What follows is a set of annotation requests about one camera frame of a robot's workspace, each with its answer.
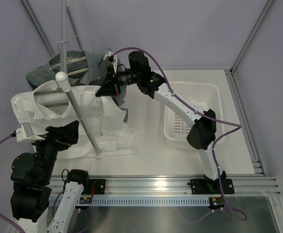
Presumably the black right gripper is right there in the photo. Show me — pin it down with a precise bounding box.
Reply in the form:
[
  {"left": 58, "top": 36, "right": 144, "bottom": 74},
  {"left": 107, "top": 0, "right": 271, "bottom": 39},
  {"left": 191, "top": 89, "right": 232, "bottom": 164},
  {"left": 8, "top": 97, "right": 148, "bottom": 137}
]
[{"left": 96, "top": 66, "right": 140, "bottom": 97}]

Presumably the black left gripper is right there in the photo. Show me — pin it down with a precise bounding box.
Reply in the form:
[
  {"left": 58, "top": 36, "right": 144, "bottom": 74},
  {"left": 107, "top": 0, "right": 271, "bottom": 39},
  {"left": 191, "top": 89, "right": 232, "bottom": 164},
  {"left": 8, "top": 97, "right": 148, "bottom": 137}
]
[{"left": 27, "top": 120, "right": 79, "bottom": 183}]

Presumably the white shirt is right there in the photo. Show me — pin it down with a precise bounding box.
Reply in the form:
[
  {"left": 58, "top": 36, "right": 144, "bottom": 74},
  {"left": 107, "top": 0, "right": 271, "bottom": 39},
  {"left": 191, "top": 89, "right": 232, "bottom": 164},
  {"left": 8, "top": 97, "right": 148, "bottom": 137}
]
[{"left": 11, "top": 85, "right": 138, "bottom": 150}]

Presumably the grey clothes hanger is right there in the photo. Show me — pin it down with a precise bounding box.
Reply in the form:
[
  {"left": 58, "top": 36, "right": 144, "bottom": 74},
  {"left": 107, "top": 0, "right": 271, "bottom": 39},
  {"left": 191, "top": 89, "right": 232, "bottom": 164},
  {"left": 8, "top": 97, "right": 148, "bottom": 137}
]
[{"left": 33, "top": 71, "right": 72, "bottom": 106}]

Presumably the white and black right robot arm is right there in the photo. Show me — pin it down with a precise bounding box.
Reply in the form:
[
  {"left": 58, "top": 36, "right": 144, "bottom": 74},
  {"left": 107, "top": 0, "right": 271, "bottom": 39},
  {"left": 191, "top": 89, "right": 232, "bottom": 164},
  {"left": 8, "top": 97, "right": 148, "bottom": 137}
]
[{"left": 95, "top": 51, "right": 226, "bottom": 193}]

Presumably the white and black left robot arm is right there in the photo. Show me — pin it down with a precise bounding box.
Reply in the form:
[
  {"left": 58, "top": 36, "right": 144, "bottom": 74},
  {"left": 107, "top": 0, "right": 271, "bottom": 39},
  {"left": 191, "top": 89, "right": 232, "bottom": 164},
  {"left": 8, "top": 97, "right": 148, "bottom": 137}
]
[{"left": 11, "top": 120, "right": 91, "bottom": 233}]

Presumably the grey-green shirt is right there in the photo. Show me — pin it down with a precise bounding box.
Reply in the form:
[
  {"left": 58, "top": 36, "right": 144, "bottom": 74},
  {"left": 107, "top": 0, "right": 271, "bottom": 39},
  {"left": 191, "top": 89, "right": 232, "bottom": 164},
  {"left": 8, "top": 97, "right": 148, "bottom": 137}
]
[{"left": 26, "top": 49, "right": 128, "bottom": 123}]

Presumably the beige clothes hanger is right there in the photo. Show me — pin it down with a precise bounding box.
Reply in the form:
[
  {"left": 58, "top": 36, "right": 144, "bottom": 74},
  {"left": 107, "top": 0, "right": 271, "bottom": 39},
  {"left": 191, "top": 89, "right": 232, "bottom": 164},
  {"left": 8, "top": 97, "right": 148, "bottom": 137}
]
[{"left": 47, "top": 40, "right": 89, "bottom": 78}]

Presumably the grey clothes rack stand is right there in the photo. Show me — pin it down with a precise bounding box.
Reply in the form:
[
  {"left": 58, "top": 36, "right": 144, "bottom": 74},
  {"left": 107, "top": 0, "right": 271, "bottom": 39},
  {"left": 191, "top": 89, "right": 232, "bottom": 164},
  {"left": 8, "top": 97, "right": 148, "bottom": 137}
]
[{"left": 55, "top": 0, "right": 138, "bottom": 160}]

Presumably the white plastic basket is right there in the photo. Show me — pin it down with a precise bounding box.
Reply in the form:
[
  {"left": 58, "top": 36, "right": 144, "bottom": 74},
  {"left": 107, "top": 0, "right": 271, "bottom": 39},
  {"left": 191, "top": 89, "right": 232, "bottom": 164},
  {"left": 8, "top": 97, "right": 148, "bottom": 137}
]
[{"left": 163, "top": 81, "right": 223, "bottom": 150}]

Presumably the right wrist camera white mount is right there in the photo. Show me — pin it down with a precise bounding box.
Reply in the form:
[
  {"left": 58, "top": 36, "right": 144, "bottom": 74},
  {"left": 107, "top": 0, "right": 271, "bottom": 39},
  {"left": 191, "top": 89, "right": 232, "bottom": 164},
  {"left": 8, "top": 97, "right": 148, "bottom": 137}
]
[{"left": 103, "top": 50, "right": 119, "bottom": 73}]

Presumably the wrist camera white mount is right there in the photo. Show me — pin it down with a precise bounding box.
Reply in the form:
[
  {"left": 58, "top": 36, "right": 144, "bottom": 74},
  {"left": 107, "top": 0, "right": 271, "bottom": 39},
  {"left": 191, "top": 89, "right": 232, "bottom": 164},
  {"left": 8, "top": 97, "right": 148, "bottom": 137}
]
[
  {"left": 16, "top": 122, "right": 44, "bottom": 143},
  {"left": 103, "top": 50, "right": 119, "bottom": 73}
]

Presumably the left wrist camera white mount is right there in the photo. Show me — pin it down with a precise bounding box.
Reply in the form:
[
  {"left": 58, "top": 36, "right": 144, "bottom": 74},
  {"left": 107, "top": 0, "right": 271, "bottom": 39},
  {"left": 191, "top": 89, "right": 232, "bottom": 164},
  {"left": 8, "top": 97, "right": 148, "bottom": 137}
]
[{"left": 16, "top": 122, "right": 44, "bottom": 143}]

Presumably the white slotted cable duct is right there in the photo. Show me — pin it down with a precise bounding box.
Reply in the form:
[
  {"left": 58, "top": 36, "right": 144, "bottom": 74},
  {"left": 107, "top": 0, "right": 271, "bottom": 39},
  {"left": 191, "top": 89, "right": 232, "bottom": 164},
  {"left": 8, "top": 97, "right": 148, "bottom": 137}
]
[{"left": 48, "top": 195, "right": 210, "bottom": 207}]

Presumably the aluminium frame post left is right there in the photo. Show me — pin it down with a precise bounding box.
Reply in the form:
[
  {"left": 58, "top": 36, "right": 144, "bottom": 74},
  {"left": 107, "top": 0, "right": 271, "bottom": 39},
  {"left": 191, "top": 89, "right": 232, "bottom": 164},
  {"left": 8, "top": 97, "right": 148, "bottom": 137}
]
[{"left": 20, "top": 0, "right": 55, "bottom": 56}]

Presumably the aluminium frame post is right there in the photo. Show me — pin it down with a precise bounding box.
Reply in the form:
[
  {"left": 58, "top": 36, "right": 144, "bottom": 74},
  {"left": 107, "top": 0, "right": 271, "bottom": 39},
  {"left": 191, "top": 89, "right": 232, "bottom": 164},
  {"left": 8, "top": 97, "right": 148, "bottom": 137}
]
[
  {"left": 20, "top": 0, "right": 55, "bottom": 56},
  {"left": 230, "top": 0, "right": 276, "bottom": 75}
]

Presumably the aluminium mounting rail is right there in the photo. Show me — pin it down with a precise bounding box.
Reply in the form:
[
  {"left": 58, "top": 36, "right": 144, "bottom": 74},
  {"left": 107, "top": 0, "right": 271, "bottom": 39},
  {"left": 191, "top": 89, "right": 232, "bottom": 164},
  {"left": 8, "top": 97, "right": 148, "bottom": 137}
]
[{"left": 49, "top": 176, "right": 282, "bottom": 196}]

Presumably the aluminium frame post right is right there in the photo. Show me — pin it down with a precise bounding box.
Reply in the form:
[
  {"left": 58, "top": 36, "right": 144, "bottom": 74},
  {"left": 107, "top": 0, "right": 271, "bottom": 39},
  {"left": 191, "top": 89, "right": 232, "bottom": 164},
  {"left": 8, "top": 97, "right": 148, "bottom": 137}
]
[{"left": 230, "top": 0, "right": 276, "bottom": 75}]

